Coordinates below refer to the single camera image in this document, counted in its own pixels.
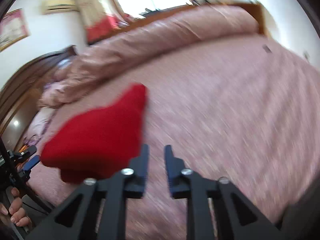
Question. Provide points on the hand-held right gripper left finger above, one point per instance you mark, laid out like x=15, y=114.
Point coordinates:
x=141, y=166

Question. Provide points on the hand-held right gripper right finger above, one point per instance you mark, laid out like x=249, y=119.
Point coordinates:
x=173, y=171

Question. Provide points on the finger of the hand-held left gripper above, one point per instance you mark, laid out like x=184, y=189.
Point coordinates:
x=26, y=151
x=32, y=162

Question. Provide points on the red knitted cardigan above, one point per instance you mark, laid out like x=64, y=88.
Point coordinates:
x=100, y=135

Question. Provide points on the pile of dark clothes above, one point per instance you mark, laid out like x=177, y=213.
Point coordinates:
x=150, y=11

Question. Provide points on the person's left hand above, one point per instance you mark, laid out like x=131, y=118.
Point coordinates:
x=17, y=213

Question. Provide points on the white pillow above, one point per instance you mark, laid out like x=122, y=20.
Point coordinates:
x=37, y=122

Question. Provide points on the dark wooden headboard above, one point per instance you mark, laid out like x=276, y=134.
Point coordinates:
x=22, y=87

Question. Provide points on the pink floral bed sheet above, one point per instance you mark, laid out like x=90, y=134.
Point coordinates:
x=225, y=120

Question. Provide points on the pink dotted quilt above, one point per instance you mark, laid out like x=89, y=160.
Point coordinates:
x=150, y=42

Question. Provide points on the white air conditioner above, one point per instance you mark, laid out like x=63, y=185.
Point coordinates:
x=58, y=6

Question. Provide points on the small dark object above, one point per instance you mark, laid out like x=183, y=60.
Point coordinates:
x=267, y=48

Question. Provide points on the cream and red curtain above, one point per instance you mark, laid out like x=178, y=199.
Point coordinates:
x=97, y=12

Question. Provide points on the framed wall photo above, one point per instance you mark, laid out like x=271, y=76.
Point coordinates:
x=12, y=28

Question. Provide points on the white wall socket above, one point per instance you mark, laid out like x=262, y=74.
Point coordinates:
x=305, y=55

